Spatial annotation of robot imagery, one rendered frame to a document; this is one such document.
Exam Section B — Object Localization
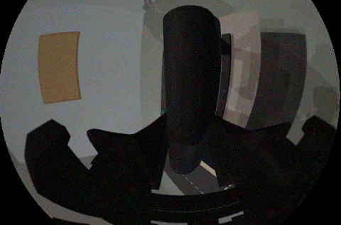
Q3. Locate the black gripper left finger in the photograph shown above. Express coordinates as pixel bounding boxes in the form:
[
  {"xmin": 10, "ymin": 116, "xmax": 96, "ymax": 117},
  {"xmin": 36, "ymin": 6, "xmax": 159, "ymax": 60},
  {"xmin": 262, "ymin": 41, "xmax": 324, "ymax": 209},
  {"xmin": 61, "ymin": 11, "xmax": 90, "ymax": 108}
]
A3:
[{"xmin": 87, "ymin": 112, "xmax": 168, "ymax": 190}]

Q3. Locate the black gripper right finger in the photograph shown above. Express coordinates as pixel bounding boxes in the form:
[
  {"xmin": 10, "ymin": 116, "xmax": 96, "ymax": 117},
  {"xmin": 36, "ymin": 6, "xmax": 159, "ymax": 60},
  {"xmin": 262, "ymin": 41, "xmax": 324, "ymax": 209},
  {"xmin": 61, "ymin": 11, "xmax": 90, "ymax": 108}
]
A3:
[{"xmin": 207, "ymin": 115, "xmax": 291, "ymax": 187}]

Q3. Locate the beige tile with black rectangle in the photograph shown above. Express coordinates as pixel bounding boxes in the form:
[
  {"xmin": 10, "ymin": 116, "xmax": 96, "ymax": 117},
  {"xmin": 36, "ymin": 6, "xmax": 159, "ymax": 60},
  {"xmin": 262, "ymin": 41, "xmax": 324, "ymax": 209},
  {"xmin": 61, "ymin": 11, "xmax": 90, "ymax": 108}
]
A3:
[{"xmin": 200, "ymin": 147, "xmax": 216, "ymax": 177}]

